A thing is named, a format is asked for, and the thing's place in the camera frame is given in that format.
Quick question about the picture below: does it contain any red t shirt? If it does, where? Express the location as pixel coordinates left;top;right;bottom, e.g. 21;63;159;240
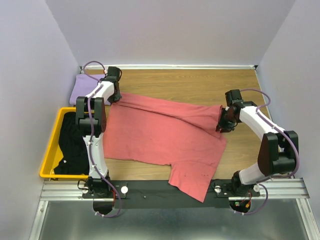
103;93;227;202

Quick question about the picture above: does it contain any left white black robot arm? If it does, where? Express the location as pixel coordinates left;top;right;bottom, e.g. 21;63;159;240
75;66;122;199

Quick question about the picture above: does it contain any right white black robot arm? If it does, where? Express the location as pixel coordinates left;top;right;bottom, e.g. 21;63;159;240
216;89;300;196

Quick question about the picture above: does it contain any folded purple t shirt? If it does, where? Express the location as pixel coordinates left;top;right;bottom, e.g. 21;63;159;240
69;73;115;106

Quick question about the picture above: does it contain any black t shirt in bin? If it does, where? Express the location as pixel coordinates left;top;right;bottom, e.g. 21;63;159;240
53;112;89;175

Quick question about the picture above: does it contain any yellow plastic bin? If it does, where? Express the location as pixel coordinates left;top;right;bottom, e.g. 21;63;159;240
39;107;107;180

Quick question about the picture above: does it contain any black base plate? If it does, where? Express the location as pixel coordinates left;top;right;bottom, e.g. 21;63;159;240
78;179;260;214

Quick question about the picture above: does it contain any aluminium front rail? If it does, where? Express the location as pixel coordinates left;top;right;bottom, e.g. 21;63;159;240
40;178;310;201

